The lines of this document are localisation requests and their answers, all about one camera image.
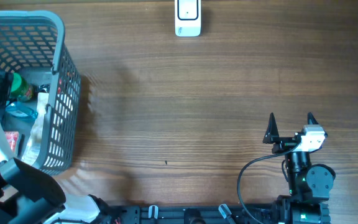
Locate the red snack packet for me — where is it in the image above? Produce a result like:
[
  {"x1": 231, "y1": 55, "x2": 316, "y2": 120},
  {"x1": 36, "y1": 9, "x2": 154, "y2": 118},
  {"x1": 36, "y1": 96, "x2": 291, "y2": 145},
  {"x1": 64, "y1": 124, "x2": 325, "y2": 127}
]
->
[{"x1": 4, "y1": 131, "x2": 21, "y2": 154}]

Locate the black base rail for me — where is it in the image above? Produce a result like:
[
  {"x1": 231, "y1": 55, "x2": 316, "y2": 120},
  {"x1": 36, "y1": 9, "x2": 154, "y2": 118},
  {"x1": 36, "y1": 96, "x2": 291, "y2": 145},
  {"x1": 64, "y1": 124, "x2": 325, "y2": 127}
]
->
[{"x1": 104, "y1": 203, "x2": 332, "y2": 224}]

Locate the green lid jar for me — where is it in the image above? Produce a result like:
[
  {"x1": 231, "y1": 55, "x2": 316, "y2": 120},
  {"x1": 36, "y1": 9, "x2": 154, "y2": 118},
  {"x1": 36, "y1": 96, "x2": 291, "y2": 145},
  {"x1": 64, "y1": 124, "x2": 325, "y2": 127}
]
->
[{"x1": 10, "y1": 73, "x2": 34, "y2": 102}]

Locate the white barcode scanner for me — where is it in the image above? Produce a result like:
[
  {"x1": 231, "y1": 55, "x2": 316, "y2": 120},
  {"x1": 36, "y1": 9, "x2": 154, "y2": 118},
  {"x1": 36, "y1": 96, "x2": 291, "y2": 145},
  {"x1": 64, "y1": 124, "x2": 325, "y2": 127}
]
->
[{"x1": 175, "y1": 0, "x2": 201, "y2": 37}]

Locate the grey plastic mesh basket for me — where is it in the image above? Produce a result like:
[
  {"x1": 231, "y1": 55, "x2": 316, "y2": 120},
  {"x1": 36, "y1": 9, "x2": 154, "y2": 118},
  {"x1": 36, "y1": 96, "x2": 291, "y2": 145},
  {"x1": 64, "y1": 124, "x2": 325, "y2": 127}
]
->
[{"x1": 0, "y1": 11, "x2": 81, "y2": 175}]

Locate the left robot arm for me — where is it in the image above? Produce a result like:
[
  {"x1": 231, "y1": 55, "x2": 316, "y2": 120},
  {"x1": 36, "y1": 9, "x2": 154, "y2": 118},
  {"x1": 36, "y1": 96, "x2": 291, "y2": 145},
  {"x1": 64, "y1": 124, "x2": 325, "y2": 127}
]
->
[{"x1": 0, "y1": 72, "x2": 121, "y2": 223}]

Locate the black red snack wrapper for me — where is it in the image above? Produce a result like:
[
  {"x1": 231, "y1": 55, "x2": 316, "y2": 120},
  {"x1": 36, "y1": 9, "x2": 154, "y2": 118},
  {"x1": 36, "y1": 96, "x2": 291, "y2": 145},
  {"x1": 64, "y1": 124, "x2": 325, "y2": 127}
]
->
[{"x1": 35, "y1": 83, "x2": 50, "y2": 93}]

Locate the white long flat pouch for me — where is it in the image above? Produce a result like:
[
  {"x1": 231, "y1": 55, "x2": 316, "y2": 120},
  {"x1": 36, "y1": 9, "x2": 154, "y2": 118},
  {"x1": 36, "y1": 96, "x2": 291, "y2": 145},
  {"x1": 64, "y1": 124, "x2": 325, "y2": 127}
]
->
[{"x1": 21, "y1": 93, "x2": 49, "y2": 166}]

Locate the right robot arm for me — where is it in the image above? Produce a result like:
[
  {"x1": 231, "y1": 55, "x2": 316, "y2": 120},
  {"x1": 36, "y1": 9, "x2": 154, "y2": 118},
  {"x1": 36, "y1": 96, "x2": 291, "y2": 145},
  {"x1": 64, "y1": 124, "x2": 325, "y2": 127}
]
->
[{"x1": 263, "y1": 113, "x2": 336, "y2": 224}]

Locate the blue mouthwash bottle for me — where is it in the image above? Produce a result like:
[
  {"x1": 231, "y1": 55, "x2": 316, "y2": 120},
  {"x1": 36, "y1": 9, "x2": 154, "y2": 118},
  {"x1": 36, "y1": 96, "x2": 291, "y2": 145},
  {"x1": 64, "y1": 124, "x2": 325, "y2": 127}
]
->
[{"x1": 5, "y1": 101, "x2": 38, "y2": 122}]

